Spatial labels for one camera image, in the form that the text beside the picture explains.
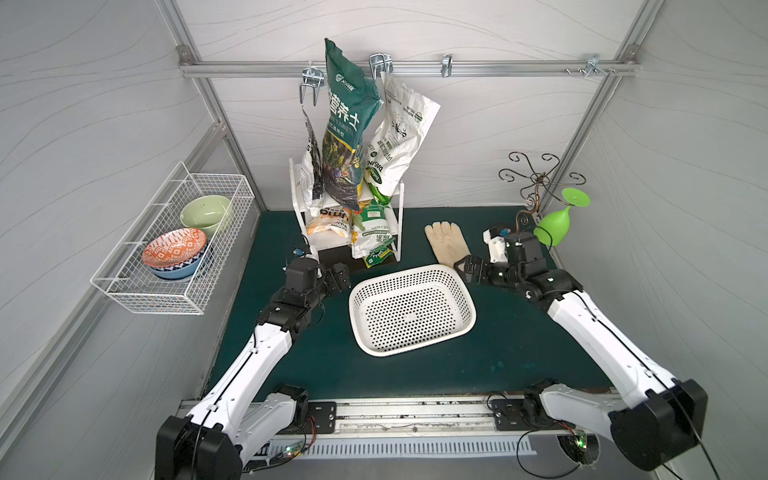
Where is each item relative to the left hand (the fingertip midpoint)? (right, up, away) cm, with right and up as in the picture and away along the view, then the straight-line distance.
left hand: (337, 272), depth 81 cm
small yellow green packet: (+11, +4, +21) cm, 24 cm away
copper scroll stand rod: (+54, +22, 0) cm, 58 cm away
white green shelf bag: (+9, +14, +8) cm, 18 cm away
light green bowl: (-32, +16, -7) cm, 36 cm away
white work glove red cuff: (+36, +8, +28) cm, 46 cm away
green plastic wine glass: (+62, +12, +4) cm, 63 cm away
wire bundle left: (-5, -36, -10) cm, 38 cm away
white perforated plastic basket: (+20, -14, +12) cm, 27 cm away
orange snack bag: (-1, +15, +5) cm, 16 cm away
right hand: (+36, +2, -2) cm, 36 cm away
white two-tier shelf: (-6, +8, +8) cm, 13 cm away
